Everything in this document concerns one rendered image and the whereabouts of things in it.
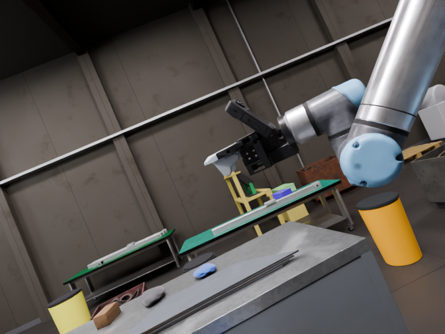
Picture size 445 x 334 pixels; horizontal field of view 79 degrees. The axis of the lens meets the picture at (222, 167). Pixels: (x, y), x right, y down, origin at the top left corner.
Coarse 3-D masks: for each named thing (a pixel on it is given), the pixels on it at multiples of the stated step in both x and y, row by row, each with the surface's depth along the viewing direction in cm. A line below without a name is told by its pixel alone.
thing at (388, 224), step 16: (384, 192) 272; (368, 208) 250; (384, 208) 244; (400, 208) 245; (368, 224) 259; (384, 224) 246; (400, 224) 243; (384, 240) 250; (400, 240) 244; (416, 240) 249; (384, 256) 259; (400, 256) 246; (416, 256) 244
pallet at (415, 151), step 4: (424, 144) 667; (428, 144) 647; (432, 144) 628; (436, 144) 624; (408, 148) 710; (412, 148) 687; (416, 148) 666; (420, 148) 642; (424, 148) 623; (428, 148) 643; (432, 148) 633; (404, 152) 682; (408, 152) 661; (412, 152) 641; (416, 152) 622; (420, 152) 619; (404, 156) 636; (408, 156) 618; (412, 156) 634; (416, 156) 623
